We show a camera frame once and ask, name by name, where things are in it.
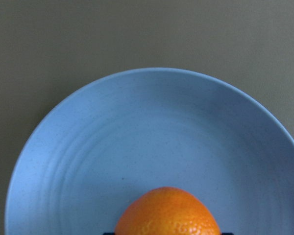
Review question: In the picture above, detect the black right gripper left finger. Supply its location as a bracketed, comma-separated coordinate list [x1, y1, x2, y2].
[102, 232, 115, 235]

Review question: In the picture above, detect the orange fruit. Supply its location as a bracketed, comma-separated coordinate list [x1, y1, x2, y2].
[115, 187, 221, 235]

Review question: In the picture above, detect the blue round plate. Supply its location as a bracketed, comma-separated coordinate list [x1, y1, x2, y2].
[5, 68, 294, 235]

